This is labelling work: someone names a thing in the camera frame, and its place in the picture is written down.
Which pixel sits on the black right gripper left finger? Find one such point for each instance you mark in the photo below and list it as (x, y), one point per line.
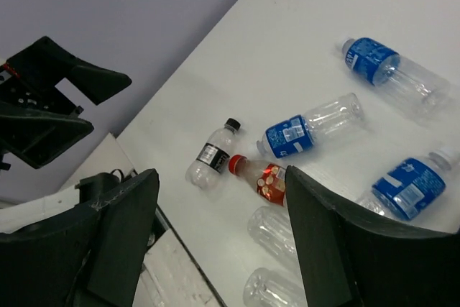
(89, 255)

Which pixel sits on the clear bottle lower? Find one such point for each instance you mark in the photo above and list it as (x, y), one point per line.
(266, 287)

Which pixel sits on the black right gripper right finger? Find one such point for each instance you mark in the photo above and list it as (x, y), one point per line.
(351, 256)

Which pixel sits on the small black cap bottle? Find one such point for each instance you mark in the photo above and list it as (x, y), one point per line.
(205, 171)

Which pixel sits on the red cap red label bottle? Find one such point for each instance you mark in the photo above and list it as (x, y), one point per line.
(267, 179)

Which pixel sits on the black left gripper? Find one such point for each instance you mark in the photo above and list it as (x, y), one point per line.
(38, 123)

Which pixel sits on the clear bottle upper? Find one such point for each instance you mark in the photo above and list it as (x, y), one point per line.
(270, 228)

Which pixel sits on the blue label bottle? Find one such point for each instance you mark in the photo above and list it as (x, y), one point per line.
(403, 82)
(330, 121)
(411, 186)

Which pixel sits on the clear bottle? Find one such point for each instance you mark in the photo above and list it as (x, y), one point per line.
(270, 228)
(266, 287)

